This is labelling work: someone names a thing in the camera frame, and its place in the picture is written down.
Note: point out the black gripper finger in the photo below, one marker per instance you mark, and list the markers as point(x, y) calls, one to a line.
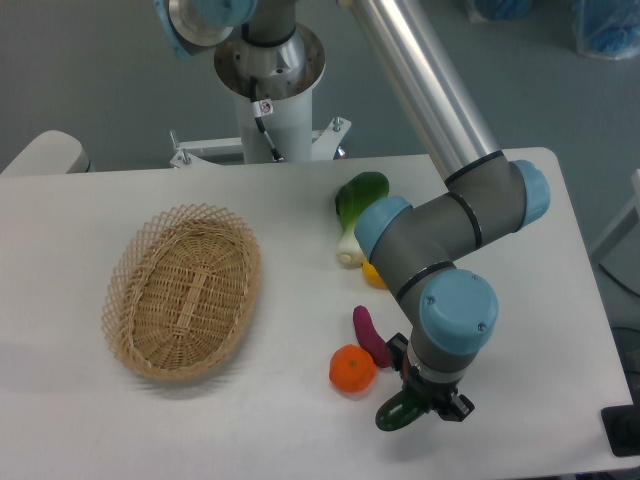
point(412, 386)
point(453, 408)

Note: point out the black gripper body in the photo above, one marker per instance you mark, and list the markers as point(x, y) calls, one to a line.
point(435, 384)

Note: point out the green cucumber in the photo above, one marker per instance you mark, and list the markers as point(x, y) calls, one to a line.
point(400, 410)

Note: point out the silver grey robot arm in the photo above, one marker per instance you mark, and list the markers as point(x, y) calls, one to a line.
point(452, 311)

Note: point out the orange tangerine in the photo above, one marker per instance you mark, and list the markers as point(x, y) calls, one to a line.
point(352, 369)

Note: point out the purple sweet potato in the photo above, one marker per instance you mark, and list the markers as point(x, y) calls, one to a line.
point(368, 337)

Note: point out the yellow pepper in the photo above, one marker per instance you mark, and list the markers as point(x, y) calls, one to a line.
point(371, 276)

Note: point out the black device at edge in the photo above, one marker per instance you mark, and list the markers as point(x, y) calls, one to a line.
point(621, 424)

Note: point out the green bok choy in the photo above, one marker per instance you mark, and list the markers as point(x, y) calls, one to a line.
point(351, 200)

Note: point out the woven wicker basket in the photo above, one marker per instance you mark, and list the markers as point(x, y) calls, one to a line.
point(183, 293)

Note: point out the blue plastic bag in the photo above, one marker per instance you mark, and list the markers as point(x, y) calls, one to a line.
point(498, 10)
point(607, 30)

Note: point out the white chair back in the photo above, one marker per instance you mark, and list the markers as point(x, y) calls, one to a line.
point(51, 153)

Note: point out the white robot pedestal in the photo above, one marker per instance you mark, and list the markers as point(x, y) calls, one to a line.
point(272, 90)

